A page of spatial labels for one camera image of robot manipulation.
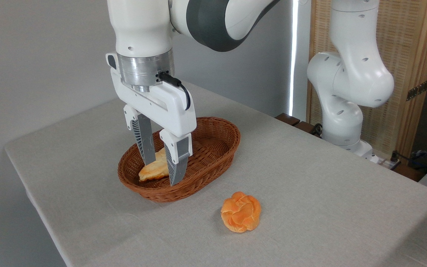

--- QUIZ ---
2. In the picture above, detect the black power cable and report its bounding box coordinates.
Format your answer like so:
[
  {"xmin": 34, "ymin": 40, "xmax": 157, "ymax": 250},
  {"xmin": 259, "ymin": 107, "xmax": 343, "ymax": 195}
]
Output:
[{"xmin": 391, "ymin": 149, "xmax": 427, "ymax": 175}]

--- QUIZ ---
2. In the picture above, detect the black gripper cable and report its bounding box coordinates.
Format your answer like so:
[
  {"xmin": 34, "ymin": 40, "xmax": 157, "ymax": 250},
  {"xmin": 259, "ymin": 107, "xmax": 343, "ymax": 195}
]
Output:
[{"xmin": 158, "ymin": 71, "xmax": 192, "ymax": 111}]

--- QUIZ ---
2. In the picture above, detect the orange braided bread roll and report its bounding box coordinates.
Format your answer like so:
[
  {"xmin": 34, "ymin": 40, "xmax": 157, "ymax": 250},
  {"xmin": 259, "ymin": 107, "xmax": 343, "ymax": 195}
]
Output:
[{"xmin": 220, "ymin": 191, "xmax": 262, "ymax": 234}]

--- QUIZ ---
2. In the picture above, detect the brown wicker basket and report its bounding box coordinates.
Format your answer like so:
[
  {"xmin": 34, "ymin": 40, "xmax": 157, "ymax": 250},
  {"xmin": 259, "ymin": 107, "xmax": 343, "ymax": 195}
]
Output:
[{"xmin": 117, "ymin": 116, "xmax": 241, "ymax": 203}]

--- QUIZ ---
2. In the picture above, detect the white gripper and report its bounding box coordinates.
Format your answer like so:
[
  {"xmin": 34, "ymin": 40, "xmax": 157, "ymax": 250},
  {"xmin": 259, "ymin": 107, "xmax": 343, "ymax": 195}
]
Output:
[{"xmin": 106, "ymin": 53, "xmax": 198, "ymax": 186}]

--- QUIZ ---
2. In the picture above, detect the wooden rattan folding screen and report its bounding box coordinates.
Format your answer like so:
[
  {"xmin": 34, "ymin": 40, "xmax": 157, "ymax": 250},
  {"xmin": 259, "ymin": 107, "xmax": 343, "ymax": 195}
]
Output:
[{"xmin": 306, "ymin": 0, "xmax": 427, "ymax": 157}]

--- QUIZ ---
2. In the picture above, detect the dark wooden block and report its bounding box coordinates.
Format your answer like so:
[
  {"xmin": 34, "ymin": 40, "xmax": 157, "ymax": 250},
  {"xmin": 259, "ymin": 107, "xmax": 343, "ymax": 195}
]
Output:
[
  {"xmin": 295, "ymin": 121, "xmax": 317, "ymax": 135},
  {"xmin": 275, "ymin": 113, "xmax": 301, "ymax": 127}
]

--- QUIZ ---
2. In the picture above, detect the metal screen hinge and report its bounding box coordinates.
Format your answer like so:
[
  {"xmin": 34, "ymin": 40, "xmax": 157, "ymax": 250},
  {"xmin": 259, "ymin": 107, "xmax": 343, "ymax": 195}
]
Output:
[{"xmin": 406, "ymin": 79, "xmax": 427, "ymax": 102}]

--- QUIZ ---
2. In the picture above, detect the white power strip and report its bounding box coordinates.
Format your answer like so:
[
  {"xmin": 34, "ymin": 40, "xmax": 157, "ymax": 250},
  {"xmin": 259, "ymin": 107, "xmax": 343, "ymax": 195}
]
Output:
[{"xmin": 368, "ymin": 154, "xmax": 402, "ymax": 171}]

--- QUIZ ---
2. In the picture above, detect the grey tablecloth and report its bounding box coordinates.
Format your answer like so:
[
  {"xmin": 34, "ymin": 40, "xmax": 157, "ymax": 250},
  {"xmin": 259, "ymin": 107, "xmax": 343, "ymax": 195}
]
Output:
[{"xmin": 4, "ymin": 79, "xmax": 427, "ymax": 267}]

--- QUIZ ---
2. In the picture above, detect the long golden bread loaf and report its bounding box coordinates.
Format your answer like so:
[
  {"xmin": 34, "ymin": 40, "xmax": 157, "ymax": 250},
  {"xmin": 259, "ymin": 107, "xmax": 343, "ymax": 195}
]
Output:
[{"xmin": 138, "ymin": 147, "xmax": 170, "ymax": 182}]

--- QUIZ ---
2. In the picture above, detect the brown wooden board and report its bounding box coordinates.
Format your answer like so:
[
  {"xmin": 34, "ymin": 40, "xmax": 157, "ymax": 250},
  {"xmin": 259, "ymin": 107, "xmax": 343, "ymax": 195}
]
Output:
[{"xmin": 392, "ymin": 163, "xmax": 426, "ymax": 182}]

